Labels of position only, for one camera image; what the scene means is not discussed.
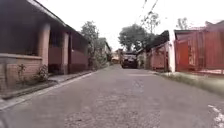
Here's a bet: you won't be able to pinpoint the bare thin tree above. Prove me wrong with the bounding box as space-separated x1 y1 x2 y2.
175 17 190 31

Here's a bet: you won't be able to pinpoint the pink house with porch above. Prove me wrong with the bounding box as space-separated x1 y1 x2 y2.
0 0 91 91

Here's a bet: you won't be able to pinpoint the green trees beside house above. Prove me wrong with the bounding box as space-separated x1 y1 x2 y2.
80 20 112 69

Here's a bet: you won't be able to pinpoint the grey concrete road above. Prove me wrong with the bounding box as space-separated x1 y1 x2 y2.
0 63 224 128

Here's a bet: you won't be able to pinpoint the red metal gate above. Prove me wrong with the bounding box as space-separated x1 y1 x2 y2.
173 20 224 75

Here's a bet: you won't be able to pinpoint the dark car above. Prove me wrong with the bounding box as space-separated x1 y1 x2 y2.
121 50 139 70

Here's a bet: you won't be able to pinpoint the grass strip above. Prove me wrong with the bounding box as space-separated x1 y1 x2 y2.
156 71 224 96

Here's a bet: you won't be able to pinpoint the red wall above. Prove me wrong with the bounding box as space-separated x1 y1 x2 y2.
146 41 171 73

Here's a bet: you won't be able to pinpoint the overhead wires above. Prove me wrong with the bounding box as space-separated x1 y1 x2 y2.
134 0 159 24

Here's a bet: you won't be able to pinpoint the large round dark tree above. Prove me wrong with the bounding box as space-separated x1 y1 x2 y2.
118 23 158 53

